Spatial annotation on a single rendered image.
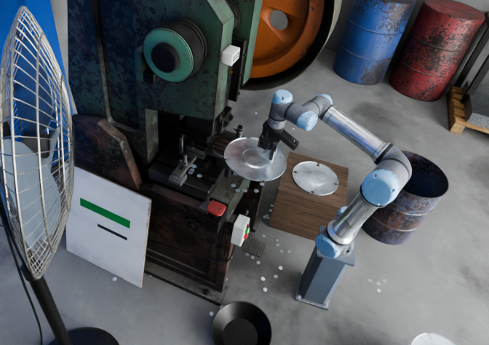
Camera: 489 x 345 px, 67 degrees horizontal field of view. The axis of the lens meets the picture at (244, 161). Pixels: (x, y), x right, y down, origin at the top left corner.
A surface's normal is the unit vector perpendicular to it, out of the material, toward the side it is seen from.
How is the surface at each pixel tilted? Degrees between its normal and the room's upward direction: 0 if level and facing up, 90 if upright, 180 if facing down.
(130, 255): 78
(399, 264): 0
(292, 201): 90
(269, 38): 90
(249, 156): 3
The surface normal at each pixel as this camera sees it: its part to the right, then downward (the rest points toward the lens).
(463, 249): 0.14, -0.74
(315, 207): -0.27, 0.62
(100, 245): -0.36, 0.40
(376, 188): -0.61, 0.35
